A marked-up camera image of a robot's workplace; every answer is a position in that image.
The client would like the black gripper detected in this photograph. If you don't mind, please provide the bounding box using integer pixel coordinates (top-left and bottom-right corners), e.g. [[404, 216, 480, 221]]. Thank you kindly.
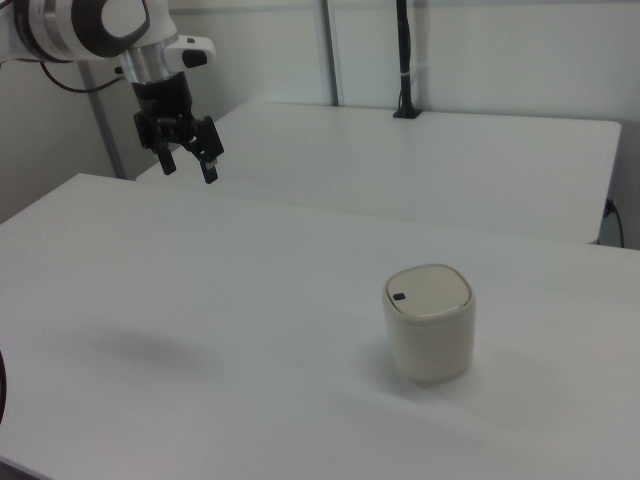
[[131, 72, 225, 184]]

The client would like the wooden spoon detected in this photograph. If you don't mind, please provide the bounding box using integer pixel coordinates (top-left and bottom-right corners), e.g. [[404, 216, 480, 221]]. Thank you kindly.
[[385, 265, 472, 320]]

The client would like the black cable at table edge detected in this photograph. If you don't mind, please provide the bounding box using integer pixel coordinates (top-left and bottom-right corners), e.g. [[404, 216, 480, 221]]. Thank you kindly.
[[0, 349, 9, 426]]

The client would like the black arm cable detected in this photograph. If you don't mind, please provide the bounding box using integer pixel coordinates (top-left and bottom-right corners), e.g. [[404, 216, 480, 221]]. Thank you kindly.
[[0, 55, 126, 93]]

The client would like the black cable with blue plug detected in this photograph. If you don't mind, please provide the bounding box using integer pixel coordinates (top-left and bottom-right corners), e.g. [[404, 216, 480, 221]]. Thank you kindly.
[[604, 197, 626, 248]]

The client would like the grey partition post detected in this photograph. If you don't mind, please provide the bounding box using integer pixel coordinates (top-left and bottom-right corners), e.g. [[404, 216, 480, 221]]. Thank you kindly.
[[319, 0, 346, 107]]

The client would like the white ceramic cup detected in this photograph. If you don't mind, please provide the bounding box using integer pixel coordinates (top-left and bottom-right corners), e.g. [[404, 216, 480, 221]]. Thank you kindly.
[[383, 265, 477, 385]]

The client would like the white side table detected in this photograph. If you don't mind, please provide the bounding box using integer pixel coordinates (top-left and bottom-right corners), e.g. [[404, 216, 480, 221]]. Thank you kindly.
[[135, 101, 622, 245]]

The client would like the black camera pole with base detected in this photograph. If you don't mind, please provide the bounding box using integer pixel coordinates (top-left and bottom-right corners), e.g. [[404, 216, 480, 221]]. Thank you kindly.
[[392, 0, 422, 120]]

